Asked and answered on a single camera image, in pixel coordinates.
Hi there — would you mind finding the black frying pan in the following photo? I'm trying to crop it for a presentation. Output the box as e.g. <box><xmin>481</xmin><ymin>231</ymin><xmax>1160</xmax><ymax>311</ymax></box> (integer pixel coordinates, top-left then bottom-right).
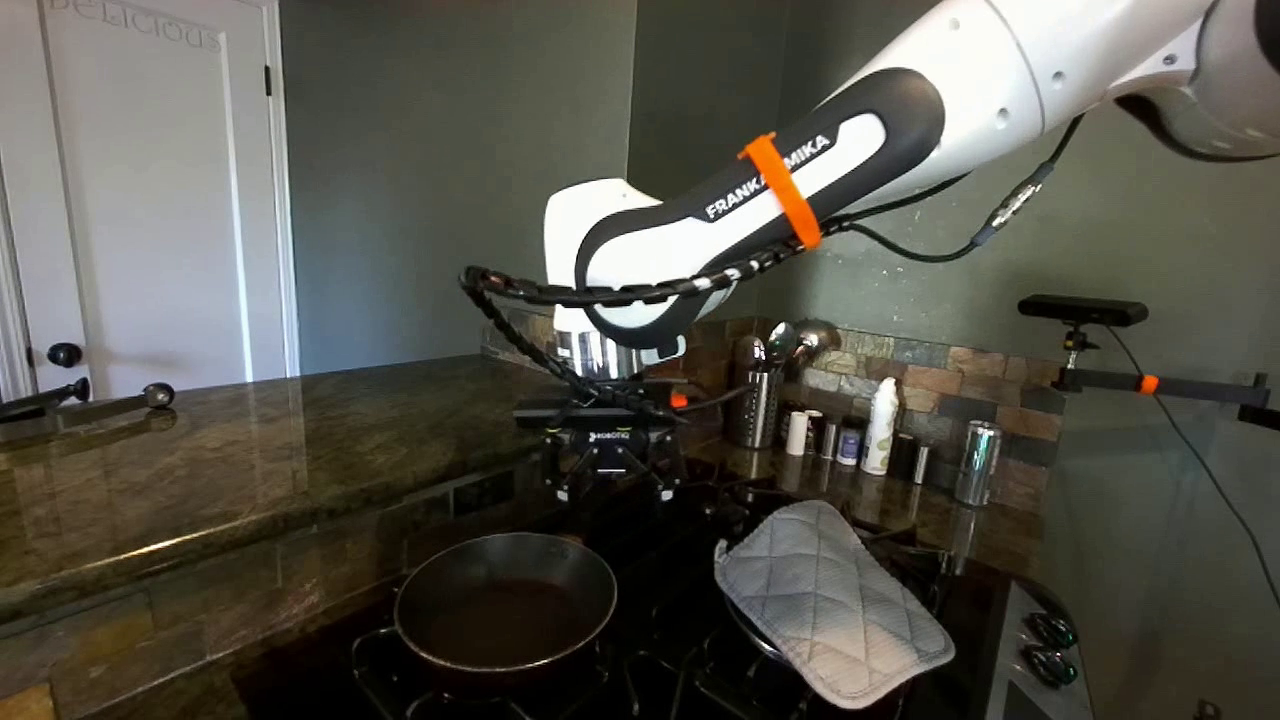
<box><xmin>391</xmin><ymin>531</ymin><xmax>619</xmax><ymax>683</ymax></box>

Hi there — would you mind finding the dark small jar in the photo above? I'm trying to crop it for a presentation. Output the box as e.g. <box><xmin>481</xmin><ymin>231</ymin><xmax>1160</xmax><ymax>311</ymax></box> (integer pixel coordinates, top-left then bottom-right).
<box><xmin>889</xmin><ymin>434</ymin><xmax>933</xmax><ymax>485</ymax></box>

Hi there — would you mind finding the white door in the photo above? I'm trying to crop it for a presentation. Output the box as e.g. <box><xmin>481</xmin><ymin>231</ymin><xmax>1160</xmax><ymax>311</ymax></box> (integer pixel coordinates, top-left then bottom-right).
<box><xmin>0</xmin><ymin>0</ymin><xmax>301</xmax><ymax>400</ymax></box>

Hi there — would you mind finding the black door knob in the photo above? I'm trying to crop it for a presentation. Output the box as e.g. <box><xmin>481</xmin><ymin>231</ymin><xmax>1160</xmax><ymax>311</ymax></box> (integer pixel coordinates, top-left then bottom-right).
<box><xmin>42</xmin><ymin>343</ymin><xmax>84</xmax><ymax>370</ymax></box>

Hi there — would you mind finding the steel ice cream scoop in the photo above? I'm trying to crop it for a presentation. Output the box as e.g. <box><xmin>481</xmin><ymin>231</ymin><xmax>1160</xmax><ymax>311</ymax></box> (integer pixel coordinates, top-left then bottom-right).
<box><xmin>60</xmin><ymin>384</ymin><xmax>175</xmax><ymax>425</ymax></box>

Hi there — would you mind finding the grey quilted pot holder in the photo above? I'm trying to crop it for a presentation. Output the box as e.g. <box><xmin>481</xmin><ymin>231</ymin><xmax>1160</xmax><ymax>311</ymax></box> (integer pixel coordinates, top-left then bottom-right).
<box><xmin>712</xmin><ymin>500</ymin><xmax>957</xmax><ymax>712</ymax></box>

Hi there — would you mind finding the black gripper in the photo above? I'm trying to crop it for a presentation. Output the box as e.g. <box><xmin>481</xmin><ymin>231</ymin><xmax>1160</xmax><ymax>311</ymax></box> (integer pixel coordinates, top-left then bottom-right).
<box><xmin>512</xmin><ymin>400</ymin><xmax>685</xmax><ymax>505</ymax></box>

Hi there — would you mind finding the steel kettle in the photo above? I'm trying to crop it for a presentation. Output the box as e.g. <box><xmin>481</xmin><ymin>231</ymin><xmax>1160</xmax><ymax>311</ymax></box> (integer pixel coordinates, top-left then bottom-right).
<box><xmin>728</xmin><ymin>319</ymin><xmax>839</xmax><ymax>450</ymax></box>

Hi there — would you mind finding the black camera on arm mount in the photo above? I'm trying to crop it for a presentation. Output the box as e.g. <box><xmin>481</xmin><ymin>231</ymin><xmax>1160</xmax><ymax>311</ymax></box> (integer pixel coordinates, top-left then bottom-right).
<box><xmin>1016</xmin><ymin>295</ymin><xmax>1280</xmax><ymax>429</ymax></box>

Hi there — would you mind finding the white squeeze bottle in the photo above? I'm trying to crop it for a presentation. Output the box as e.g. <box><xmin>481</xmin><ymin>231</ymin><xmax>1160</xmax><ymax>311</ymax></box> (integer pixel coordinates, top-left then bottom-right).
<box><xmin>858</xmin><ymin>377</ymin><xmax>900</xmax><ymax>476</ymax></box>

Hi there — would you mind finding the white spice shaker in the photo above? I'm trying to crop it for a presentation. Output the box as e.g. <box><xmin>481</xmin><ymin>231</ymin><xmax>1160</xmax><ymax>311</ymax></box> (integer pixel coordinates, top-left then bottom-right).
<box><xmin>782</xmin><ymin>410</ymin><xmax>823</xmax><ymax>455</ymax></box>

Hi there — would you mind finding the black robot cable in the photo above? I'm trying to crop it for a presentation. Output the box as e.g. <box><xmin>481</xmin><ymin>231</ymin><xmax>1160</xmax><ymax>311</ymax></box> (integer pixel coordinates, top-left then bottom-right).
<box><xmin>456</xmin><ymin>113</ymin><xmax>1093</xmax><ymax>405</ymax></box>

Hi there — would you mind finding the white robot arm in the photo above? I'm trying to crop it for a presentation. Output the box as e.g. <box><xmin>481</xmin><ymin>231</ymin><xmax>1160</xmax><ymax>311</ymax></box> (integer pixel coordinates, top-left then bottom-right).
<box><xmin>544</xmin><ymin>0</ymin><xmax>1280</xmax><ymax>398</ymax></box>

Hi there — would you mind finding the silver metal can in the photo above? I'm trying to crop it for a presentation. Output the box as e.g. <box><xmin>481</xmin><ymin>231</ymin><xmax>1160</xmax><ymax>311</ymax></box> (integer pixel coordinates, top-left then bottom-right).
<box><xmin>957</xmin><ymin>420</ymin><xmax>1004</xmax><ymax>508</ymax></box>

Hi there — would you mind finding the black utensil on counter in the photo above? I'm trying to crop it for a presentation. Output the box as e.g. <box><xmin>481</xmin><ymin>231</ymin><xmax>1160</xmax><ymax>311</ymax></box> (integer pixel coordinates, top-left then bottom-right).
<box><xmin>0</xmin><ymin>377</ymin><xmax>88</xmax><ymax>425</ymax></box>

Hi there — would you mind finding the black stove knob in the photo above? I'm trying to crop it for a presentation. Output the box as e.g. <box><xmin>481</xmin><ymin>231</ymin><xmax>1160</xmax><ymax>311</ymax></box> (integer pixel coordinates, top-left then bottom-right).
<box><xmin>1023</xmin><ymin>611</ymin><xmax>1076</xmax><ymax>647</ymax></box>
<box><xmin>1019</xmin><ymin>647</ymin><xmax>1079</xmax><ymax>688</ymax></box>

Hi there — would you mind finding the orange strap on arm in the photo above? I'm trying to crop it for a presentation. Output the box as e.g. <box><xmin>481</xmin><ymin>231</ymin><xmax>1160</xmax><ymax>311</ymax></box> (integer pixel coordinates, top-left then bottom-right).
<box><xmin>736</xmin><ymin>130</ymin><xmax>829</xmax><ymax>258</ymax></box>

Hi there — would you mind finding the black gas stove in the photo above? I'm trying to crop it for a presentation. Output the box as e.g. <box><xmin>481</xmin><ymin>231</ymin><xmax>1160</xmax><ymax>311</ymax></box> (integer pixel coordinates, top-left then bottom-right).
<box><xmin>233</xmin><ymin>468</ymin><xmax>1011</xmax><ymax>720</ymax></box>

